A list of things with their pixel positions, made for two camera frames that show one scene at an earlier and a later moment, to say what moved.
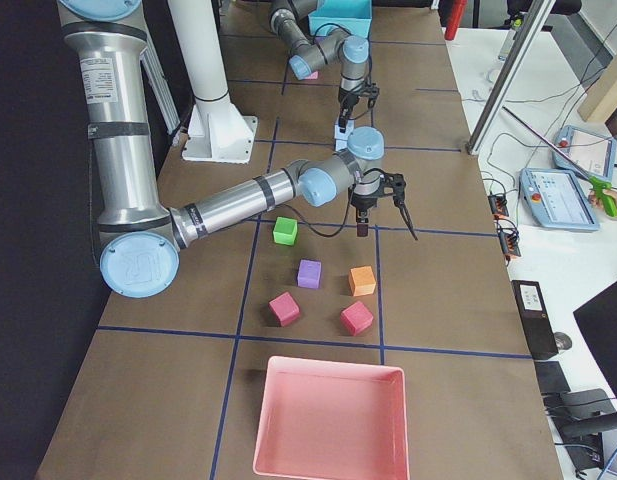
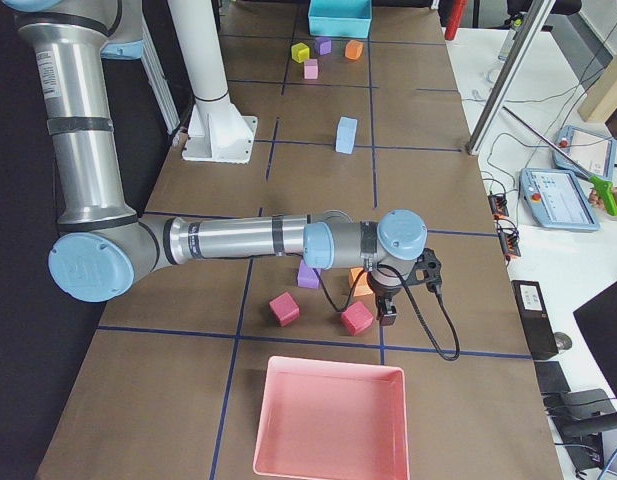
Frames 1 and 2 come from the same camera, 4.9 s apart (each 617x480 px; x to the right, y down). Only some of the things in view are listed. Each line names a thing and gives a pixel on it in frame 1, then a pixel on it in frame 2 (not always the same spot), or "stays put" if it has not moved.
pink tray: [330, 420] stays put
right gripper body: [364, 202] to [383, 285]
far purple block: [309, 273] stays put
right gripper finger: [362, 230] to [386, 308]
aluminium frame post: [534, 22] stays put
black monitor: [604, 319] stays put
